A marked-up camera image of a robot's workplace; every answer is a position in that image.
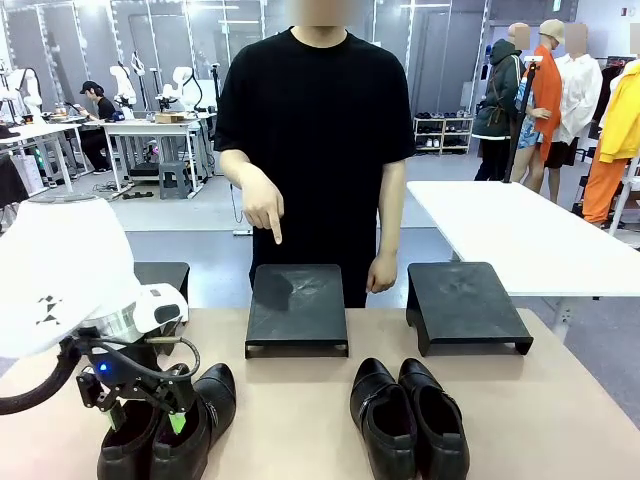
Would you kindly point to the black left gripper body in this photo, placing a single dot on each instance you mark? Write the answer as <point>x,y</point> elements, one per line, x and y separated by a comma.
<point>122,372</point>

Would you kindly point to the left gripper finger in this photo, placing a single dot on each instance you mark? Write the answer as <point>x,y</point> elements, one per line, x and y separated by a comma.
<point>97,390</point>
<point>176,400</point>

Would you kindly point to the black leather dress shoe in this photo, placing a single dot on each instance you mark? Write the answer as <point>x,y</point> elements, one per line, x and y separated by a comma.
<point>122,455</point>
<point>210,400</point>

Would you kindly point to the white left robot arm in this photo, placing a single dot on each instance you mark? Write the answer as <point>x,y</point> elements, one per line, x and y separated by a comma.
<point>60,260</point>

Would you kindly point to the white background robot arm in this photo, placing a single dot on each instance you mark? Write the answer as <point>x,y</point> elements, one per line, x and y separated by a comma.
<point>179,87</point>
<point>124,87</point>
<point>27,92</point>

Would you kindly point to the person's right forearm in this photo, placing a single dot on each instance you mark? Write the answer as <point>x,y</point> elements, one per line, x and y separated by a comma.
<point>235,162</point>

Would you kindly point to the person's left forearm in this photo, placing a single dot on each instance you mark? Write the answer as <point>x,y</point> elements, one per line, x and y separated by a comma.
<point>391,210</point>

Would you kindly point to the black shoe stand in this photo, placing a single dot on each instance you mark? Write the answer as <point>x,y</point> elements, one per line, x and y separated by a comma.
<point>465,305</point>
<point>300,310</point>
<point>165,277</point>

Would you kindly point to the seated person in black cap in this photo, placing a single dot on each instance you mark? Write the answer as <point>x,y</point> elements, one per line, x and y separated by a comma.
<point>102,112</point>

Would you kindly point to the person in black t-shirt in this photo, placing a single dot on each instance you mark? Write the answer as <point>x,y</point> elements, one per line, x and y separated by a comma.
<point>315,125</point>

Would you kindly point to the person's right hand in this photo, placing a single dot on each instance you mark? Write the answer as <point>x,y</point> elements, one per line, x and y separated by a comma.
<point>262,200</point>

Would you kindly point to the person's left hand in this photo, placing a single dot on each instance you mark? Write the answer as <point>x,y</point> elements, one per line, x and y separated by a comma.
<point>382,272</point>

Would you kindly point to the grey plastic stool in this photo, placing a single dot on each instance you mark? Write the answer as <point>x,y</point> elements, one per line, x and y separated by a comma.
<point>175,180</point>

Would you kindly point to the white lab desk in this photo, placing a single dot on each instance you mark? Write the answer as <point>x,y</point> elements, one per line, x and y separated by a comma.
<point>155,129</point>
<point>35,131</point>

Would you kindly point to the cardboard box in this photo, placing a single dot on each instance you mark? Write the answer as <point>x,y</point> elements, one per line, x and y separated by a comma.
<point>169,118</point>

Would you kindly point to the wooden shoe rack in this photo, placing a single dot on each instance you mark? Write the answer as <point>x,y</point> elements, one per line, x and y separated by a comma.
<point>442,135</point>

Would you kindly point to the white side table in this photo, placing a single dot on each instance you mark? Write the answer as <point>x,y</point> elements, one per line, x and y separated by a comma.
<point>525,235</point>

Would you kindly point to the black tripod pole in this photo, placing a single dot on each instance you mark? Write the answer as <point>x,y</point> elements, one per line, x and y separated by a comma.
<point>520,125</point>

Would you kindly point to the mannequin in dark hoodie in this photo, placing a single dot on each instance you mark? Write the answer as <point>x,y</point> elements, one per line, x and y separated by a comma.
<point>500,90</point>

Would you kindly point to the mannequin in orange jacket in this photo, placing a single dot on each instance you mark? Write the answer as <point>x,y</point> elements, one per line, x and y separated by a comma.
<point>545,95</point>

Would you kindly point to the mannequin in white shirt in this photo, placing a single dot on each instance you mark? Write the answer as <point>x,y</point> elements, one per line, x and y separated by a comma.
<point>580,95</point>

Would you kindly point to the mannequin in yellow jacket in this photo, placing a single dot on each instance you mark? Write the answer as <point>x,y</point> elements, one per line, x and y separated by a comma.
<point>617,130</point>

